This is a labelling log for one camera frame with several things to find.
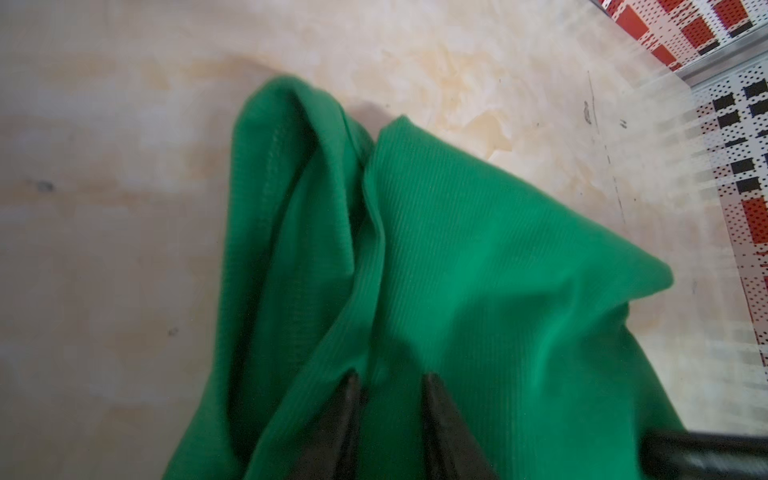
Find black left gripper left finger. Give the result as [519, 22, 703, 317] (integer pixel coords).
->
[287, 370, 362, 480]

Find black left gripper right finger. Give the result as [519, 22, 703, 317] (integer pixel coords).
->
[421, 373, 498, 479]

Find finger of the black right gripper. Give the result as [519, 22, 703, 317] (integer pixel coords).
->
[639, 430, 767, 479]

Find green tank top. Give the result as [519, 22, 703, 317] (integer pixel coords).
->
[165, 77, 682, 479]

